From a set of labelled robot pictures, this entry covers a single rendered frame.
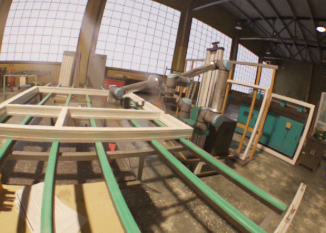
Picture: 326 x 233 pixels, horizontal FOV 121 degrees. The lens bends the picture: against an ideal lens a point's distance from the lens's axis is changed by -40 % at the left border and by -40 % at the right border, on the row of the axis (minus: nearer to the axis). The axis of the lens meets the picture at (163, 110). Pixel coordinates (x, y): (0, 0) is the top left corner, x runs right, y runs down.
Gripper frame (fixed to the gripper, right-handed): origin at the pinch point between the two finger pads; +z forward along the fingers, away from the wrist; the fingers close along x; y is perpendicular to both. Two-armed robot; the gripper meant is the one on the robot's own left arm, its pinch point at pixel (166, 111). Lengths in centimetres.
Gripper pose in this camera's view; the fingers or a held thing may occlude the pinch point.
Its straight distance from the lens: 137.3
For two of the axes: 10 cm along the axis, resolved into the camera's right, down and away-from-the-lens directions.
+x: 8.6, 0.4, 5.0
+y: 4.7, 2.7, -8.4
